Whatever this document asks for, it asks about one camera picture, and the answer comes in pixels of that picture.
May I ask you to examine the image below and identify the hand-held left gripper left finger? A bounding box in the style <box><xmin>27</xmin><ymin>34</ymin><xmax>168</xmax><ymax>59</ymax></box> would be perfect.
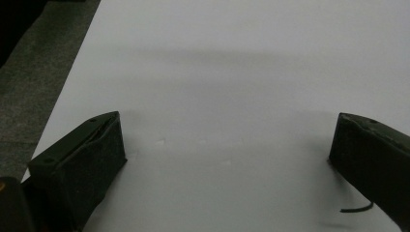
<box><xmin>27</xmin><ymin>110</ymin><xmax>128</xmax><ymax>232</ymax></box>

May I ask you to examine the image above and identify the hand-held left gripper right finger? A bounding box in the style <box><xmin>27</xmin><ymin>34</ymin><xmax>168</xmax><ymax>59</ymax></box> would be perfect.
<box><xmin>328</xmin><ymin>111</ymin><xmax>410</xmax><ymax>232</ymax></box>

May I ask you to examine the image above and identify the thin black cable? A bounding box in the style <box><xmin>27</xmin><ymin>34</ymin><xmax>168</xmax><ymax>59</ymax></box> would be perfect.
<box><xmin>339</xmin><ymin>201</ymin><xmax>374</xmax><ymax>214</ymax></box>

